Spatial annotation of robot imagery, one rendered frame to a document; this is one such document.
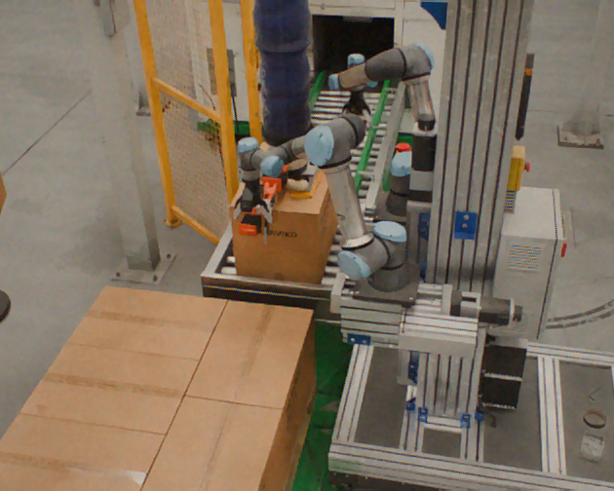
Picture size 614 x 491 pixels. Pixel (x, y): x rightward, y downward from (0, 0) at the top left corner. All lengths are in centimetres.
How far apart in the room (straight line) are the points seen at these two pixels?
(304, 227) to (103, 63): 136
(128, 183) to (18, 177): 171
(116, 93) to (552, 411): 257
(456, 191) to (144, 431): 145
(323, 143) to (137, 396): 131
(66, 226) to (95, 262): 49
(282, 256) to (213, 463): 106
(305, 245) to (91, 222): 214
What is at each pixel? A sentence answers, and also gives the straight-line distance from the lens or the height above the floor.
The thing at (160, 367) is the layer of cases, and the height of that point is 54.
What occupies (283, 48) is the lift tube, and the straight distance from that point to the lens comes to 322.
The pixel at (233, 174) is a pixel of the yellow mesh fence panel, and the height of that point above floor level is 70.
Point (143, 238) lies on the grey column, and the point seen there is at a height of 26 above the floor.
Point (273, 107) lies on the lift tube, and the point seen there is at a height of 135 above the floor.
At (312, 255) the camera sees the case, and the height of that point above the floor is 72.
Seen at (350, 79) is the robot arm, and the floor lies 146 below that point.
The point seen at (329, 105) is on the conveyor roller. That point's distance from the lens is 525.
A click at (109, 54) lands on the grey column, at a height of 136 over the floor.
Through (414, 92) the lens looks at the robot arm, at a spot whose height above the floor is 148.
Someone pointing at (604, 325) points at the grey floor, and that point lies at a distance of 443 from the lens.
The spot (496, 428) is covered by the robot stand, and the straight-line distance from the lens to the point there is 348.
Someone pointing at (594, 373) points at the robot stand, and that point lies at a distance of 382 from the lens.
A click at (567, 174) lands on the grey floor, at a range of 570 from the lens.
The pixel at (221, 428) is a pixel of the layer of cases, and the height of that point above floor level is 54.
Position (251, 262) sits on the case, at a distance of 357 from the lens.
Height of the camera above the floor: 278
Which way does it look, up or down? 36 degrees down
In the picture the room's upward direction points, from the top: 2 degrees counter-clockwise
